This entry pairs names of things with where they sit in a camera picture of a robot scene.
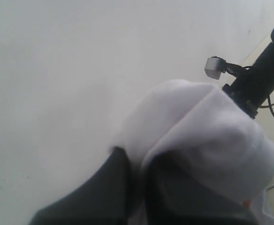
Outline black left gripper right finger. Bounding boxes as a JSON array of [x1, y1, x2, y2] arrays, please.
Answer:
[[145, 154, 254, 225]]

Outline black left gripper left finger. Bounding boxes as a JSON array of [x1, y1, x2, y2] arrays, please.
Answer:
[[30, 147, 131, 225]]

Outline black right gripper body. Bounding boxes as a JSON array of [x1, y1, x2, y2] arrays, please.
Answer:
[[222, 84, 258, 119]]

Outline white t-shirt red lettering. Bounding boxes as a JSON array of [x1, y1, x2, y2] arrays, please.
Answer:
[[113, 80, 274, 225]]

